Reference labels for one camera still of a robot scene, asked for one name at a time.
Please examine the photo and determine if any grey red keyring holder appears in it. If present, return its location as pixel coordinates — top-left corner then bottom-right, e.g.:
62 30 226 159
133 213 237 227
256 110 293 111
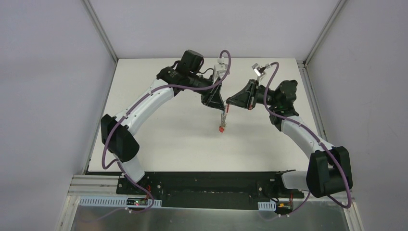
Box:
219 104 230 133

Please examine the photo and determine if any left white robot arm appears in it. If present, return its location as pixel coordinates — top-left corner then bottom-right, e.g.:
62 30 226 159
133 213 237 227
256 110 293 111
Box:
100 50 231 195

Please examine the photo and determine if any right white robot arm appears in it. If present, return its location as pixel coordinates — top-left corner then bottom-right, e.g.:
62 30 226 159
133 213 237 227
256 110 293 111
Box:
227 79 353 198

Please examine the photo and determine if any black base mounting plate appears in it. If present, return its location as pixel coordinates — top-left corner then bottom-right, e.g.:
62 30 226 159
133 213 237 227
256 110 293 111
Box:
116 171 304 210

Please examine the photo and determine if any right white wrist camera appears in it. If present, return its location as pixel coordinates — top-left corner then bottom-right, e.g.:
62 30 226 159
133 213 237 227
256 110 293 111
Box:
251 63 271 83

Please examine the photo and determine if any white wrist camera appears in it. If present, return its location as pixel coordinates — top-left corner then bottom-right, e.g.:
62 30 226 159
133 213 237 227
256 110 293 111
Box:
212 57 229 84
251 63 271 83

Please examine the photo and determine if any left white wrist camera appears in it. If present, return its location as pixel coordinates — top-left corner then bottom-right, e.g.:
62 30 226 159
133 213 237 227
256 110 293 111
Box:
212 57 229 84

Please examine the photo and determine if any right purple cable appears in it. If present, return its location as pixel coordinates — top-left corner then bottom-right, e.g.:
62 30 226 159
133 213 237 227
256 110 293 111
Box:
263 62 353 209

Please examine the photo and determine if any purple cable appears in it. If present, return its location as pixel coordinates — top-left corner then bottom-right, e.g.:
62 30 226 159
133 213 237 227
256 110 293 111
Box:
101 50 232 214
263 62 353 209

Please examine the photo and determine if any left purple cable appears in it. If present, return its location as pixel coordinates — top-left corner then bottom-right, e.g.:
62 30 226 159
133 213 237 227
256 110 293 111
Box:
101 50 232 214

